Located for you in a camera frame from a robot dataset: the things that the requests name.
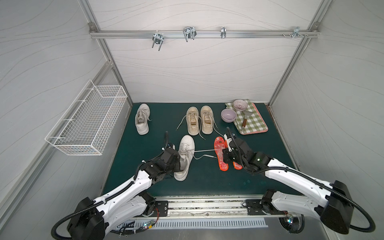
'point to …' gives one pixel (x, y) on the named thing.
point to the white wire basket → (86, 126)
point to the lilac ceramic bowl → (228, 115)
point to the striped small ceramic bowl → (240, 104)
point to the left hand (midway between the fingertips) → (178, 162)
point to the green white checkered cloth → (254, 122)
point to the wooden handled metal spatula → (246, 113)
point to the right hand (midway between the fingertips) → (223, 149)
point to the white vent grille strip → (215, 224)
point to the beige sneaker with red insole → (207, 119)
